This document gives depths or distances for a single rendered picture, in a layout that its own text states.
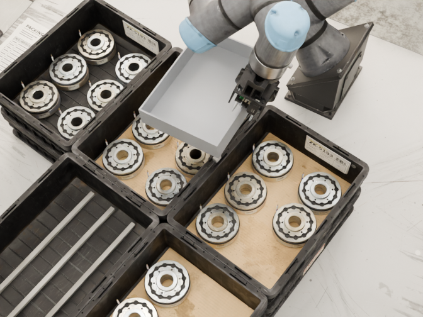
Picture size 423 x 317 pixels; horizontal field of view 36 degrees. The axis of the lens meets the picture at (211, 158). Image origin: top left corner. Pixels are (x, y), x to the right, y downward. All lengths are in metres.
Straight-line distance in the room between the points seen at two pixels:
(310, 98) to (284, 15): 0.74
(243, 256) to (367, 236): 0.36
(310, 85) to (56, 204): 0.74
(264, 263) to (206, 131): 0.34
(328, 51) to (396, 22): 1.35
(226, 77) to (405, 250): 0.64
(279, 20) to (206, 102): 0.42
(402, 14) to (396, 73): 1.13
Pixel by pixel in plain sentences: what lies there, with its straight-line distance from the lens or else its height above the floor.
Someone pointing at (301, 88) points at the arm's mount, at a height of 0.77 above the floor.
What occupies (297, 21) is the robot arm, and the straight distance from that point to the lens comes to 1.15.
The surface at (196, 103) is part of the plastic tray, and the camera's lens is 1.50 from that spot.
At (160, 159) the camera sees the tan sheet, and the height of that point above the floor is 0.83.
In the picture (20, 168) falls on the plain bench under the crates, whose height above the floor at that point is 0.70.
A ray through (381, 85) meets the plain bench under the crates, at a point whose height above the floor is 0.70.
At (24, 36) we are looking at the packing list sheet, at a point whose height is 0.70.
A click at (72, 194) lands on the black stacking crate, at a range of 1.67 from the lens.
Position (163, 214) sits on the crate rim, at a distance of 1.49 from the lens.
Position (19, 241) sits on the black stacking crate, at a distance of 1.65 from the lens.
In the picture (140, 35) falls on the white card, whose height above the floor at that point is 0.90.
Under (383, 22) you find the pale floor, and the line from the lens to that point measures 3.09.
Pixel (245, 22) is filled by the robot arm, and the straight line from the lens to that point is 1.24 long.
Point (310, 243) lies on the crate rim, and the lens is 1.47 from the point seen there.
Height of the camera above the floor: 2.28
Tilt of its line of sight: 61 degrees down
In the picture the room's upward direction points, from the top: 3 degrees counter-clockwise
